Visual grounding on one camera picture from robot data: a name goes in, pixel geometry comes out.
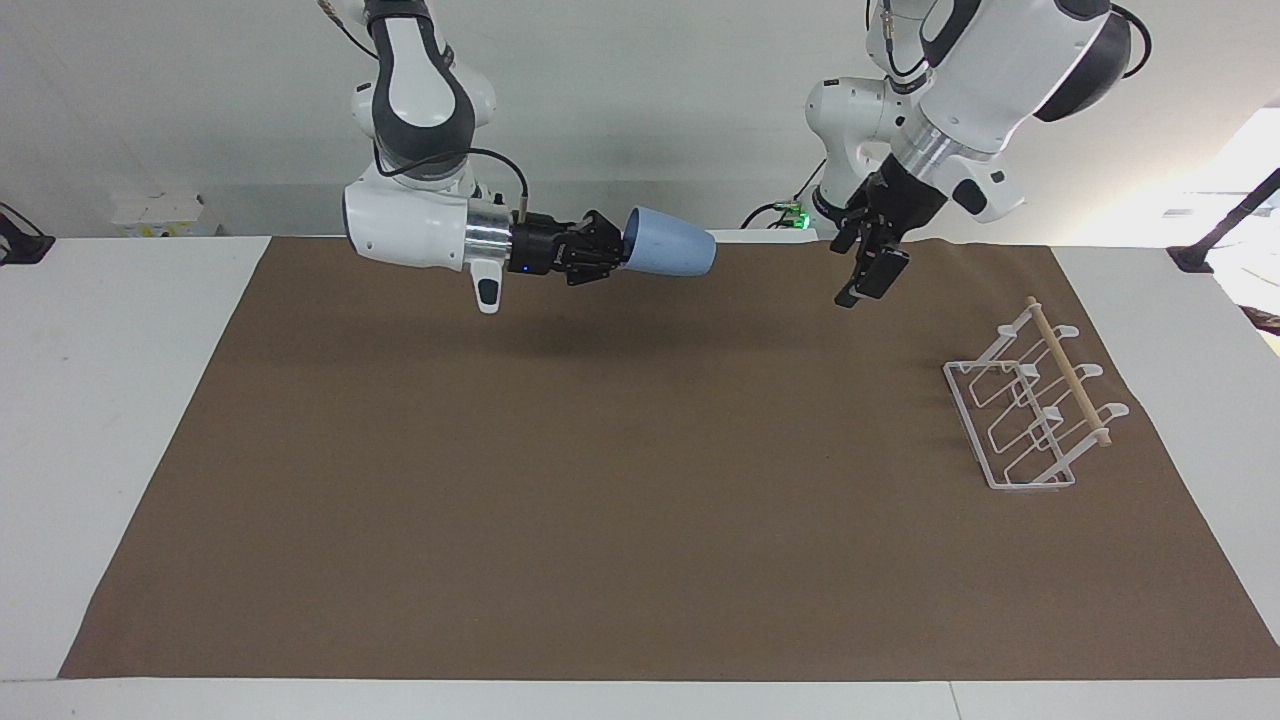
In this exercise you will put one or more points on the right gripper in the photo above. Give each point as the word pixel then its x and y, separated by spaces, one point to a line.
pixel 540 245

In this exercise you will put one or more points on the white box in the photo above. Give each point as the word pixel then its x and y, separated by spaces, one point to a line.
pixel 165 215

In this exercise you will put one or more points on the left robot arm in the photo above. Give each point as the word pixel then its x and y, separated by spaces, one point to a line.
pixel 985 70

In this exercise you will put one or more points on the black stand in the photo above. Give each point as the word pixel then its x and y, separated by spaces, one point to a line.
pixel 1225 225
pixel 22 245

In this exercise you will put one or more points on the light blue plastic cup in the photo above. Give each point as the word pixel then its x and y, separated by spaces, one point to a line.
pixel 672 243

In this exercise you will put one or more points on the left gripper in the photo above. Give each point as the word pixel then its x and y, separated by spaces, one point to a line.
pixel 903 203

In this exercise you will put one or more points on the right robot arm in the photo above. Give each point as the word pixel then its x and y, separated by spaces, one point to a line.
pixel 415 215

